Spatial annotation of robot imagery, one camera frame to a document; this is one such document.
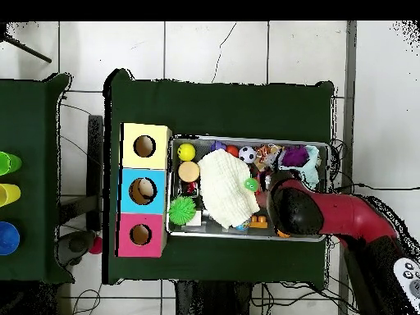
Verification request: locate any silver mesh bin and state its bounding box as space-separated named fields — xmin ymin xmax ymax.
xmin=165 ymin=134 xmax=331 ymax=243

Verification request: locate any wooden box with three holes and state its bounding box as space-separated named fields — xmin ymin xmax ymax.
xmin=114 ymin=121 xmax=173 ymax=258

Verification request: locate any cream knitted cloth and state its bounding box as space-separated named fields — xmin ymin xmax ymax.
xmin=197 ymin=148 xmax=262 ymax=230

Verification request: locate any toy burger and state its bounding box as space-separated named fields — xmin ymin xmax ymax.
xmin=177 ymin=161 xmax=201 ymax=184

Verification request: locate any yellow smiley ball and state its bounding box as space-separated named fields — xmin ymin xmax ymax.
xmin=176 ymin=143 xmax=197 ymax=162

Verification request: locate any toy soccer ball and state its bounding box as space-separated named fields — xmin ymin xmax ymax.
xmin=238 ymin=145 xmax=258 ymax=165

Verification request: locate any large green spiky ball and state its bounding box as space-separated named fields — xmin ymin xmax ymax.
xmin=167 ymin=195 xmax=197 ymax=226

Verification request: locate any brown toy football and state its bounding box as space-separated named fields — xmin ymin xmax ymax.
xmin=255 ymin=191 xmax=270 ymax=209

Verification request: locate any dark green table cloth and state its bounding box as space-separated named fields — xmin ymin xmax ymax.
xmin=0 ymin=72 xmax=75 ymax=285
xmin=102 ymin=68 xmax=336 ymax=285

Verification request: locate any purple bumpy soft toy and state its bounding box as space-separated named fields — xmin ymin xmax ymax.
xmin=281 ymin=145 xmax=310 ymax=167

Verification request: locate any mint knitted cloth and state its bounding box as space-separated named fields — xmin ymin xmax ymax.
xmin=278 ymin=144 xmax=322 ymax=190

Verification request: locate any black stand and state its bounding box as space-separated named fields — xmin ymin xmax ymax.
xmin=58 ymin=114 xmax=104 ymax=232

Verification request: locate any red round knob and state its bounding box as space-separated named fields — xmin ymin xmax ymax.
xmin=88 ymin=235 xmax=103 ymax=255

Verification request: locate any green plastic cup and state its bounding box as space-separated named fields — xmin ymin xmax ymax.
xmin=0 ymin=150 xmax=23 ymax=176

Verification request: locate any yellow plastic cup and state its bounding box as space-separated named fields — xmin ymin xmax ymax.
xmin=0 ymin=182 xmax=22 ymax=208

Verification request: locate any blue plastic cup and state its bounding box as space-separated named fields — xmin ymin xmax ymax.
xmin=0 ymin=221 xmax=21 ymax=256

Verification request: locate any black tripod leg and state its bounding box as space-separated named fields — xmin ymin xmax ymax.
xmin=0 ymin=32 xmax=53 ymax=64

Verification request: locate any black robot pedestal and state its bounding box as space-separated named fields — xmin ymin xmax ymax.
xmin=175 ymin=280 xmax=253 ymax=315

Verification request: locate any black cable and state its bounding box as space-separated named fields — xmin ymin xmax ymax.
xmin=334 ymin=182 xmax=420 ymax=194
xmin=70 ymin=283 xmax=103 ymax=315

